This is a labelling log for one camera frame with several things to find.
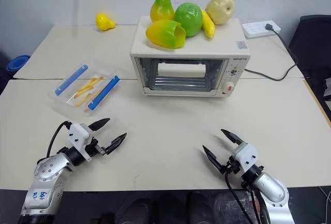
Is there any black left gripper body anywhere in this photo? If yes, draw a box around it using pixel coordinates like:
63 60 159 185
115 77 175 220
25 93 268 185
84 138 108 158

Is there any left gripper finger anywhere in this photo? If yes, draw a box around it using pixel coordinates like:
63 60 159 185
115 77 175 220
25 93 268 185
87 117 111 132
104 132 128 155

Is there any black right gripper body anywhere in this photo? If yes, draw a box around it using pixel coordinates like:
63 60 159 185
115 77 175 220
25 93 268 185
220 155 242 175

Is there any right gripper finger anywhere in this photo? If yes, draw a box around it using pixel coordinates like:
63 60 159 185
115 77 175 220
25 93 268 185
202 145 224 174
220 128 244 146

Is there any clear container with blue clips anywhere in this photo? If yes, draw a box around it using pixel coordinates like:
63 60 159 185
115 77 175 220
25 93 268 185
48 58 123 118

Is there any white toaster oven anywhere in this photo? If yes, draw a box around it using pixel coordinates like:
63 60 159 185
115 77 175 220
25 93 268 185
129 16 252 98

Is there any yellow french fry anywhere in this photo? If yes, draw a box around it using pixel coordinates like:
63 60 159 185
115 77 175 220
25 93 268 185
87 77 105 87
77 84 94 93
74 93 92 107

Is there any clear plastic bag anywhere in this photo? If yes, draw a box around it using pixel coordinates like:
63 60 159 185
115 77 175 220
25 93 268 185
206 189 261 224

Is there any blue rolled mat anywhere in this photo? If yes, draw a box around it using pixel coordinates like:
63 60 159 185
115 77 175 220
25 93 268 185
6 55 31 76

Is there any small yellow toy pear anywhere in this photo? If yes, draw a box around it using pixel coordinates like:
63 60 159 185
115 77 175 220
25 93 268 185
96 12 116 32

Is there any yellow green toy mango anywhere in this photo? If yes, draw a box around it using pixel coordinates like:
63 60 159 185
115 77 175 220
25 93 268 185
145 19 187 50

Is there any white power strip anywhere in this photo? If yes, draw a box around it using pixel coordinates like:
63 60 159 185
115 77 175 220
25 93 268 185
241 20 282 40

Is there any yellow toy banana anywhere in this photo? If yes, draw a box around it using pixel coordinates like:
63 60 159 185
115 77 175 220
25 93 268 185
201 9 216 39

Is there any black chair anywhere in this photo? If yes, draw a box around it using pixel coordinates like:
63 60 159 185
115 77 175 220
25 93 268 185
288 14 331 121

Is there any green toy apple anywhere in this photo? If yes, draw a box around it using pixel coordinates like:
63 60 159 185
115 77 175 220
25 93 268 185
173 2 203 38

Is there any pale yellow toy apple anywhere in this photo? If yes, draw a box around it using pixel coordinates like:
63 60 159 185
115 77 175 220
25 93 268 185
205 0 235 26

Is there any green yellow toy pear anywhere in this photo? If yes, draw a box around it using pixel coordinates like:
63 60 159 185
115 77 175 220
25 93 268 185
149 0 176 23

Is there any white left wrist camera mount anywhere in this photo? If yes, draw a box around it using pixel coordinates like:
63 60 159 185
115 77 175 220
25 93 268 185
67 123 95 162

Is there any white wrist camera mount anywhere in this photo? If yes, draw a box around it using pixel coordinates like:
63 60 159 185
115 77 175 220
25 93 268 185
67 123 95 162
231 142 260 174

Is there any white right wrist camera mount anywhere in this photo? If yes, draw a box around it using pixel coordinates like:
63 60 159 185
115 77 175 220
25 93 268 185
231 142 260 174

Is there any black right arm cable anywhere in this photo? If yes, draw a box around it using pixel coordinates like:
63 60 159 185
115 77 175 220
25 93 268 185
224 171 262 224

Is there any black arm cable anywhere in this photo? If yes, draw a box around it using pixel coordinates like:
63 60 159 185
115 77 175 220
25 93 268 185
224 171 262 224
46 121 72 157

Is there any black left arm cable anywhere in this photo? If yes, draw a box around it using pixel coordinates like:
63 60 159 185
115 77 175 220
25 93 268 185
46 121 72 157

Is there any black power cable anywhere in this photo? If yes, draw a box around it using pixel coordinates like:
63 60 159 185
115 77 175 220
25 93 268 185
244 29 298 81

